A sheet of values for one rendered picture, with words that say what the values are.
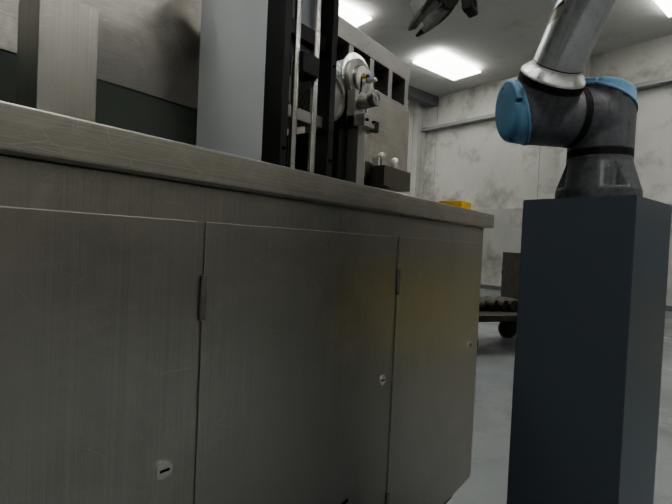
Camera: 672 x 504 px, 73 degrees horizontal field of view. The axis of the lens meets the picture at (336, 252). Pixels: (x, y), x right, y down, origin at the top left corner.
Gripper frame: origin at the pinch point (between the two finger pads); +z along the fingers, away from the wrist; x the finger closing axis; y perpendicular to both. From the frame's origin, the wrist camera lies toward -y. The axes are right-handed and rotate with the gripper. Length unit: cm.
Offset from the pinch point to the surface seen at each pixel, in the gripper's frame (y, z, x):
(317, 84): -15.2, 18.3, 34.1
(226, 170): -45, 21, 70
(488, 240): 131, 216, -803
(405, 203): -44, 21, 25
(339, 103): -3.6, 25.1, 9.8
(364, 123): -12.5, 23.4, 8.0
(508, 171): 213, 104, -796
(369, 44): 53, 21, -51
